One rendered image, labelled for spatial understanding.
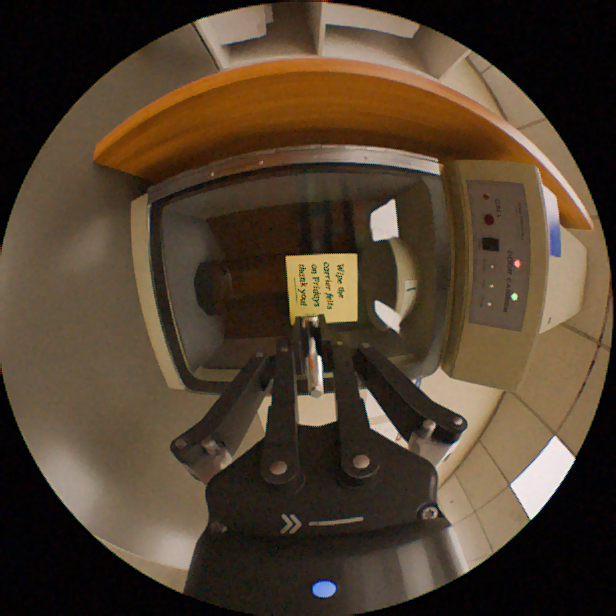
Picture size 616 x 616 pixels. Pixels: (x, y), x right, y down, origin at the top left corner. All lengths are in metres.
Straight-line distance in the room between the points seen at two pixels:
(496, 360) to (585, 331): 1.20
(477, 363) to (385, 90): 0.36
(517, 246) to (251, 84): 0.34
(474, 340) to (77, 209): 0.54
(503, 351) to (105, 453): 0.54
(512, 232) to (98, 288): 0.52
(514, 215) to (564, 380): 1.36
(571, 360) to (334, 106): 1.54
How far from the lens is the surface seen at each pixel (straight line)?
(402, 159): 0.28
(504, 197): 0.31
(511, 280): 0.30
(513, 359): 0.34
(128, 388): 0.33
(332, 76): 0.24
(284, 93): 0.25
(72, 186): 0.32
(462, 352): 0.32
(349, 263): 0.22
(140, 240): 0.33
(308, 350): 0.18
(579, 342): 1.50
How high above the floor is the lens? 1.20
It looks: 2 degrees down
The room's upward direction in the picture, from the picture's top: 85 degrees clockwise
